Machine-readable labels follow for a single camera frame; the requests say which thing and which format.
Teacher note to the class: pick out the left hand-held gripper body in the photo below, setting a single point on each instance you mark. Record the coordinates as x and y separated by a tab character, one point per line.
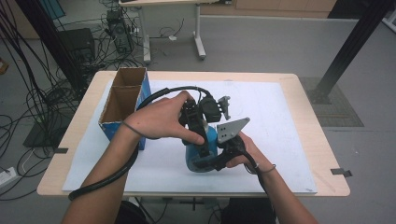
210	109

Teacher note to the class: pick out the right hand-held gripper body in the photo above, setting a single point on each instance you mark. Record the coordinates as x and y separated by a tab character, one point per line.
232	130

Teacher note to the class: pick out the blue bottle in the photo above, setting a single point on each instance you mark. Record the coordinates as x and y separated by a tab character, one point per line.
193	155

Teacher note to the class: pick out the blue cardboard box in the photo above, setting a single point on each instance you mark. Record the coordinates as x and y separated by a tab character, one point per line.
121	102

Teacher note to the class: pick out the person's right hand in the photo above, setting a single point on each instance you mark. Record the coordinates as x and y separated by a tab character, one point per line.
253	160

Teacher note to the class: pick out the person's left hand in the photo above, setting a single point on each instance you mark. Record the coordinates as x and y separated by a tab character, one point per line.
158	119

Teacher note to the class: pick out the wooden table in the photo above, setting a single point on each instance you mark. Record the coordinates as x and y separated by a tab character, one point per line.
218	75

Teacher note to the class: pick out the white board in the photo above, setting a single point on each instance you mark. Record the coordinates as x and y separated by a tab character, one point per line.
267	149

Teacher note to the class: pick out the person's right leg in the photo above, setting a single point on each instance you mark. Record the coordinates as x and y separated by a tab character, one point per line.
246	214

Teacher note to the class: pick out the person's leg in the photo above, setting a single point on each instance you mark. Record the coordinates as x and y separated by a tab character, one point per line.
134	214
246	214

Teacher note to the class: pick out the white desk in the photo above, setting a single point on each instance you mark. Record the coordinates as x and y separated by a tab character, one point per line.
197	34

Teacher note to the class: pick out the white adapter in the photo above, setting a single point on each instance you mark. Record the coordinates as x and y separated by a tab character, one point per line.
172	38

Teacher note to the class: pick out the person's left leg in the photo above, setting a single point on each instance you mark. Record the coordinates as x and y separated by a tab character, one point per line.
134	214

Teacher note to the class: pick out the black tape strip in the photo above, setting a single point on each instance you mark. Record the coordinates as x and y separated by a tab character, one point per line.
341	172
61	150

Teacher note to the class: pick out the computer tower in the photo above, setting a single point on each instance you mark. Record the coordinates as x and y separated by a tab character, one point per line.
120	31

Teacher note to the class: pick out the black box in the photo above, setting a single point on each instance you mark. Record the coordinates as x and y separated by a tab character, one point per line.
77	43

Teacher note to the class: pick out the white power strip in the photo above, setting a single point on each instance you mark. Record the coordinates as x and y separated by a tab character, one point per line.
7	176

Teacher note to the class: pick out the black metal post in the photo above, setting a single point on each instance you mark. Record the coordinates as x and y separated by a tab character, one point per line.
53	40
355	40

